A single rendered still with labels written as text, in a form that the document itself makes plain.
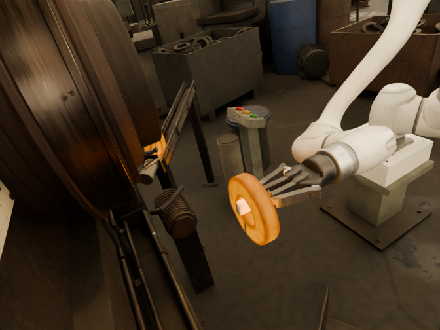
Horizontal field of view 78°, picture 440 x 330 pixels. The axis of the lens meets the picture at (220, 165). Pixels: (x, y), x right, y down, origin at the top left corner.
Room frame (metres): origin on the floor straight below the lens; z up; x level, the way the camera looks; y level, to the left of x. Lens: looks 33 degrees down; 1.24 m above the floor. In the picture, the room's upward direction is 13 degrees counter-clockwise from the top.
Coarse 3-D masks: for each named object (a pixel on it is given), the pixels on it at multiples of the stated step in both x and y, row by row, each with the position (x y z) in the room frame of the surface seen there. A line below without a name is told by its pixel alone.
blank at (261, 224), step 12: (240, 180) 0.43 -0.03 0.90; (252, 180) 0.43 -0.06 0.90; (240, 192) 0.43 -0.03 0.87; (252, 192) 0.40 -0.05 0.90; (264, 192) 0.39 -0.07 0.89; (252, 204) 0.39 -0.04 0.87; (264, 204) 0.38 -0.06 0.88; (240, 216) 0.45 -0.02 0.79; (252, 216) 0.44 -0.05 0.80; (264, 216) 0.36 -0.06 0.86; (276, 216) 0.37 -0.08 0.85; (252, 228) 0.40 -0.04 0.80; (264, 228) 0.36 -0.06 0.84; (276, 228) 0.36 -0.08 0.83; (264, 240) 0.36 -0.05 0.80
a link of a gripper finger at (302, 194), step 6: (288, 192) 0.43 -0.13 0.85; (294, 192) 0.42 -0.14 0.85; (300, 192) 0.42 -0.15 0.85; (306, 192) 0.42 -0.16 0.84; (312, 192) 0.42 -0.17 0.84; (276, 198) 0.41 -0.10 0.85; (282, 198) 0.41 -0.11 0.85; (288, 198) 0.41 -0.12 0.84; (294, 198) 0.42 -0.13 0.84; (300, 198) 0.42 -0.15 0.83; (306, 198) 0.42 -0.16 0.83; (312, 198) 0.42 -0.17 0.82; (318, 198) 0.42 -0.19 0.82; (282, 204) 0.41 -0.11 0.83; (288, 204) 0.41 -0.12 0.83
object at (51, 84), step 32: (0, 0) 0.36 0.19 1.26; (32, 0) 0.37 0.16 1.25; (0, 32) 0.34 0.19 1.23; (32, 32) 0.34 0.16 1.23; (32, 64) 0.33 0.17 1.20; (64, 64) 0.33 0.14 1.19; (32, 96) 0.31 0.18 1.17; (64, 96) 0.32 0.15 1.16; (64, 128) 0.31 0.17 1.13; (96, 128) 0.31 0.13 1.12; (64, 160) 0.31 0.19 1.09; (96, 160) 0.32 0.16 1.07; (96, 192) 0.33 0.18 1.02; (128, 192) 0.36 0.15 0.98
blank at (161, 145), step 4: (160, 140) 1.07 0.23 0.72; (164, 140) 1.11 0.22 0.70; (152, 144) 0.99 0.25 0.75; (156, 144) 1.08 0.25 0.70; (160, 144) 1.07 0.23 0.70; (164, 144) 1.09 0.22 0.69; (144, 148) 0.98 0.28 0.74; (148, 148) 0.98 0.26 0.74; (152, 148) 0.98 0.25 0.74; (160, 148) 1.07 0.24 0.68; (164, 148) 1.08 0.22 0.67; (160, 152) 1.05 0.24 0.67; (160, 156) 1.02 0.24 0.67
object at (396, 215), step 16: (352, 192) 1.08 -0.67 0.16; (368, 192) 0.99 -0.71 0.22; (400, 192) 0.98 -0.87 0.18; (320, 208) 1.16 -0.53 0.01; (336, 208) 1.12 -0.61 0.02; (352, 208) 1.07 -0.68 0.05; (368, 208) 0.98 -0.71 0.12; (384, 208) 0.94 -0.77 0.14; (400, 208) 0.99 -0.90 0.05; (416, 208) 0.99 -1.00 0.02; (352, 224) 0.98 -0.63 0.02; (368, 224) 0.96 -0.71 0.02; (384, 224) 0.94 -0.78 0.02; (400, 224) 0.92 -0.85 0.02; (416, 224) 0.90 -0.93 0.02; (368, 240) 0.86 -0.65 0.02; (384, 240) 0.84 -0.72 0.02
